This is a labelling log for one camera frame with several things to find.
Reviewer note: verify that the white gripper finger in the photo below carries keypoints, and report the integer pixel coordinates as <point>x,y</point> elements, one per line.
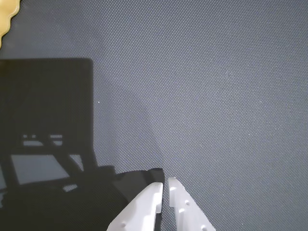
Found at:
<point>142,209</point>
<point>183,207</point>

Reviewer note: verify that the yellow crinkle-cut plastic fry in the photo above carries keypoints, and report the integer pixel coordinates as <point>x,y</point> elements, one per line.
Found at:
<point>6,14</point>

